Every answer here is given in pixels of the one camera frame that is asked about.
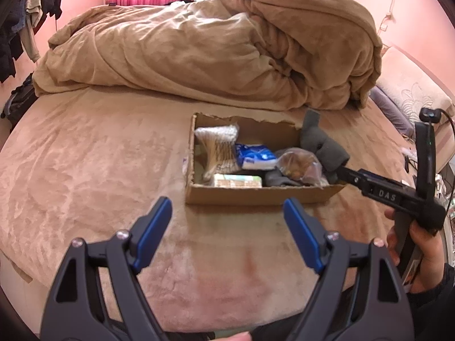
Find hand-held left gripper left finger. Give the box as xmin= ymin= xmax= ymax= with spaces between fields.
xmin=40 ymin=196 xmax=173 ymax=341

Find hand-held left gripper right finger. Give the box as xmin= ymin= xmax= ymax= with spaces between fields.
xmin=283 ymin=198 xmax=415 ymax=341

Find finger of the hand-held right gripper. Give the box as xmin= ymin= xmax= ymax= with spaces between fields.
xmin=336 ymin=165 xmax=372 ymax=190

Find grey sock with dotted sole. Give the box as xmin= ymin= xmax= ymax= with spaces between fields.
xmin=299 ymin=109 xmax=351 ymax=184

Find clear bag of brown snacks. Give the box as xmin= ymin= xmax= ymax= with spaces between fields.
xmin=275 ymin=148 xmax=330 ymax=187

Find cardboard box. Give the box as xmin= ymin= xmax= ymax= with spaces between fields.
xmin=185 ymin=113 xmax=348 ymax=206

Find blue grey sock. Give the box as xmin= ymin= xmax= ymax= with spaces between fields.
xmin=265 ymin=168 xmax=304 ymax=187

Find small yellow green box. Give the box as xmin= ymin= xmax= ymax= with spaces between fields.
xmin=212 ymin=173 xmax=264 ymax=188

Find blue white tissue packet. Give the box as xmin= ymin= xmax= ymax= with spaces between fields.
xmin=234 ymin=143 xmax=278 ymax=170

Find clear bag of cotton swabs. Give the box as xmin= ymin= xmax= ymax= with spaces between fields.
xmin=194 ymin=124 xmax=239 ymax=186

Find person's right forearm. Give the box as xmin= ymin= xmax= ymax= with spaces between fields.
xmin=405 ymin=265 xmax=455 ymax=341

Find person's right hand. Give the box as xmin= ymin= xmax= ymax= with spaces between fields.
xmin=385 ymin=209 xmax=446 ymax=294

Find person's left hand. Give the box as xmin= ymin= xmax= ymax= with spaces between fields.
xmin=216 ymin=332 xmax=252 ymax=341

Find purple pillow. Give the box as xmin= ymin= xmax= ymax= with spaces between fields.
xmin=369 ymin=85 xmax=416 ymax=138

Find person's dark pants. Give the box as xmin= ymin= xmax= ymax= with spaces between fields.
xmin=171 ymin=318 xmax=310 ymax=341

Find floral headboard cushion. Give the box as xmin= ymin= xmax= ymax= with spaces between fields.
xmin=376 ymin=45 xmax=455 ymax=126

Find black suitcase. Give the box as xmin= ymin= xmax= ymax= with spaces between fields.
xmin=0 ymin=72 xmax=38 ymax=126

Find beige duvet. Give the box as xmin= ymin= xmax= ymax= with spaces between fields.
xmin=33 ymin=0 xmax=383 ymax=111

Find beige hanging shirt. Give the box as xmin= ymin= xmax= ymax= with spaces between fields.
xmin=19 ymin=0 xmax=45 ymax=63

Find dark hanging jackets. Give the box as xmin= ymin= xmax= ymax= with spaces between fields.
xmin=0 ymin=0 xmax=67 ymax=84

